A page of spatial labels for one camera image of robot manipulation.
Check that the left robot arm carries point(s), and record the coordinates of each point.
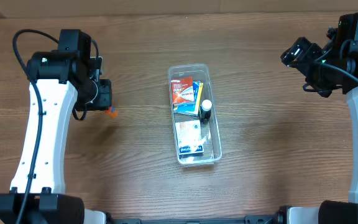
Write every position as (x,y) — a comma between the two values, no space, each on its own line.
(65,84)

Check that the clear plastic container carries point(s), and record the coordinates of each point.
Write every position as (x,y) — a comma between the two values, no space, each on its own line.
(209,131)

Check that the blue yellow VapoDrops box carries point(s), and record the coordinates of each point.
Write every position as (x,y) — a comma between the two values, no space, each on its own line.
(191,110)

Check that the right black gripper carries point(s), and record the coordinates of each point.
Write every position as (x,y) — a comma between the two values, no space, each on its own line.
(305,58)

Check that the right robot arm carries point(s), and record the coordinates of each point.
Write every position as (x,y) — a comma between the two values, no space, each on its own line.
(328,68)

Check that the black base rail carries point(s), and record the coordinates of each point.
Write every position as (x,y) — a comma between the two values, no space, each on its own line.
(248,219)

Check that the orange bottle white cap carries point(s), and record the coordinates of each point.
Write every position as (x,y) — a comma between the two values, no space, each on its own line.
(112,112)

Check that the dark bottle white cap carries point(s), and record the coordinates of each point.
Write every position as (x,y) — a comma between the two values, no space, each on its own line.
(205,111)

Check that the red medicine box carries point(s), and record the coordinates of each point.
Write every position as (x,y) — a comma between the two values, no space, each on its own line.
(182,91)

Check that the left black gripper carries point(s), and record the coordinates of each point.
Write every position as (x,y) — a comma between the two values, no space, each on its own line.
(105,95)

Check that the white Hansaplast box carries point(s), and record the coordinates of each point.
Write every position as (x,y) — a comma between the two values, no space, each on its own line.
(189,137)

